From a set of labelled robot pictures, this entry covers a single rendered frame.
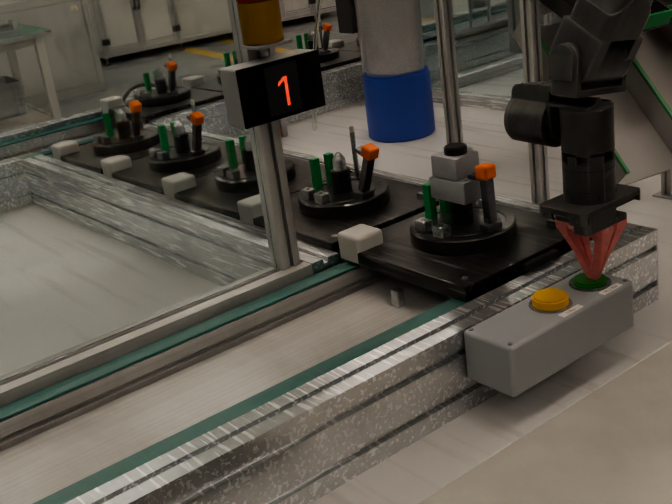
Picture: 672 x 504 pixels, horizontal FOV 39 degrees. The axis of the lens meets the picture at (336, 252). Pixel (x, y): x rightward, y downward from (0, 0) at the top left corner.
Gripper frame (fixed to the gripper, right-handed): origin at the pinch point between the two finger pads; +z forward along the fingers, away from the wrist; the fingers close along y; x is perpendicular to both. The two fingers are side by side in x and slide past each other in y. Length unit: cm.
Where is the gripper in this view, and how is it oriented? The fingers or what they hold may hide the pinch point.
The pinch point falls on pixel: (592, 271)
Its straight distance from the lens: 114.2
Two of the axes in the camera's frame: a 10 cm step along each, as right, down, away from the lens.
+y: -7.8, 3.2, -5.4
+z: 1.3, 9.2, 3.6
